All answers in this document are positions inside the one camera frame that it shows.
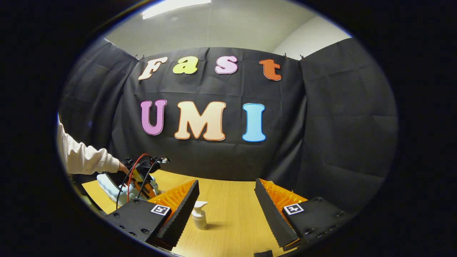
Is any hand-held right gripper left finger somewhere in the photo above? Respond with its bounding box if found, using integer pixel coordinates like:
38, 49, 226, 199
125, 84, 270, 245
104, 180, 200, 252

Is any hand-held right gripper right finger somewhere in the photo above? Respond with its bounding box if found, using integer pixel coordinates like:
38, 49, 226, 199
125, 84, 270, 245
255, 178, 354, 252

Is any white pump bottle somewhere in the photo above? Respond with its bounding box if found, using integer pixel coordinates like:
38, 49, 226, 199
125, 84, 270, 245
191, 201, 208, 230

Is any light blue suitcase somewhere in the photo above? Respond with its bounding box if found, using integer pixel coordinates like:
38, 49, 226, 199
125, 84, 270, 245
97, 172, 159, 206

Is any black backdrop cloth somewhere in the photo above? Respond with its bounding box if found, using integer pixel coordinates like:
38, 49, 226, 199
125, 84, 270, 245
57, 36, 398, 215

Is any ceiling light panel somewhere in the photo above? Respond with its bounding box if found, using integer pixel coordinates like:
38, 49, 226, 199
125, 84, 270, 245
142, 0, 212, 20

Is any red cable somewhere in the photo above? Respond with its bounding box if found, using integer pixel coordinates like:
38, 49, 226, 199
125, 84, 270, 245
127, 153, 151, 193

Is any black cable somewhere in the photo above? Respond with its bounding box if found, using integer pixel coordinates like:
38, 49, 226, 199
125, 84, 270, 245
116, 156, 169, 211

